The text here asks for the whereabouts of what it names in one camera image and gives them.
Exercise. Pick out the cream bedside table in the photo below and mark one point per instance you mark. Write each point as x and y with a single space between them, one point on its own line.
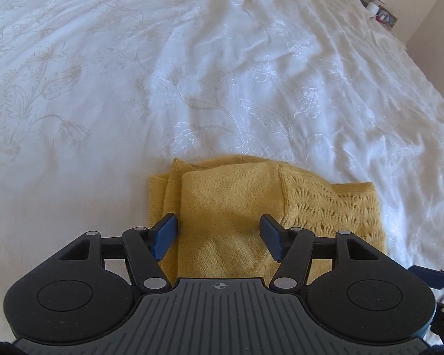
397 37

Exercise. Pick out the white embroidered bedspread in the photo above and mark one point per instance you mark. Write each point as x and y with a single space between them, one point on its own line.
207 63

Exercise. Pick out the white jar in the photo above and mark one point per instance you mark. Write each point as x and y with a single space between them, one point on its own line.
373 8

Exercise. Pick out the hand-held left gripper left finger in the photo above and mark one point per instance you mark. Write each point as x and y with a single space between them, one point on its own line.
164 235

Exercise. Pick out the yellow knit sweater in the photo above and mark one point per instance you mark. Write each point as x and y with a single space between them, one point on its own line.
222 207

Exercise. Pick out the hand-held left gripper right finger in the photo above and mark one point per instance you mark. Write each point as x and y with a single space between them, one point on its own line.
272 235

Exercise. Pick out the dark photo frame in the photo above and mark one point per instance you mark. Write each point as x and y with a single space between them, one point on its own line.
386 16

